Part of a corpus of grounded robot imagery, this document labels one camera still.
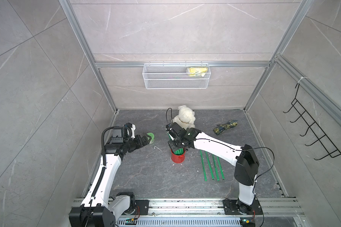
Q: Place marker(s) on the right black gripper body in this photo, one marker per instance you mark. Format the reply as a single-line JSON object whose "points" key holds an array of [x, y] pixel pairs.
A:
{"points": [[175, 144]]}

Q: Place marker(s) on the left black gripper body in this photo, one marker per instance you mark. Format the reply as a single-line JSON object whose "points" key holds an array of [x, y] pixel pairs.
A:
{"points": [[132, 144]]}

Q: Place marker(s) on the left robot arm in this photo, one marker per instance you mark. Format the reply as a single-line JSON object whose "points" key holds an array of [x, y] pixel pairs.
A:
{"points": [[108, 176]]}

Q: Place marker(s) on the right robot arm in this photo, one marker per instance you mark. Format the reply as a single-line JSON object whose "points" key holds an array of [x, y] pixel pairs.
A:
{"points": [[243, 159]]}

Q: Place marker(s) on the red cylindrical container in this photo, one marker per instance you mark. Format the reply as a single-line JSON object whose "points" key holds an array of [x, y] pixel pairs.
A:
{"points": [[178, 158]]}

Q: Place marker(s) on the green straw bundle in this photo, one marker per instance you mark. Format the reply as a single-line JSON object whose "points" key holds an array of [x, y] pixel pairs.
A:
{"points": [[179, 151]]}

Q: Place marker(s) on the white plush dog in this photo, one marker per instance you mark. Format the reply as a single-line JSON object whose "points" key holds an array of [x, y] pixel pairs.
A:
{"points": [[185, 118]]}

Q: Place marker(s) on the small green lidded jar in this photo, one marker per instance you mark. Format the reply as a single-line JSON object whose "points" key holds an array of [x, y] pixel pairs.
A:
{"points": [[151, 137]]}

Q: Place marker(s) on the camouflage cloth pouch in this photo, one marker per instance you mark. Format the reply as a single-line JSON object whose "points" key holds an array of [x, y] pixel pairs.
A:
{"points": [[224, 127]]}

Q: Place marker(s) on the yellow sponge in basket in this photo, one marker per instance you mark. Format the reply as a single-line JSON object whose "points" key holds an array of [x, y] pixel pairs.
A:
{"points": [[197, 71]]}

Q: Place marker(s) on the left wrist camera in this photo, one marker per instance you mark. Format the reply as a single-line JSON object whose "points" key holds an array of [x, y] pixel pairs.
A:
{"points": [[129, 130]]}

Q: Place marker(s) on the white wire mesh basket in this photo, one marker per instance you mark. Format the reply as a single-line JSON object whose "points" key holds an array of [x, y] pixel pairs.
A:
{"points": [[173, 76]]}

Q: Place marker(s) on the metal base rail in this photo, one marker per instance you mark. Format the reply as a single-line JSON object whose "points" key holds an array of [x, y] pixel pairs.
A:
{"points": [[208, 212]]}

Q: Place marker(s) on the black wire hook rack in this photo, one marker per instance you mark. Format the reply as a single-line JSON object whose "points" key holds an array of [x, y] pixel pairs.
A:
{"points": [[329, 148]]}

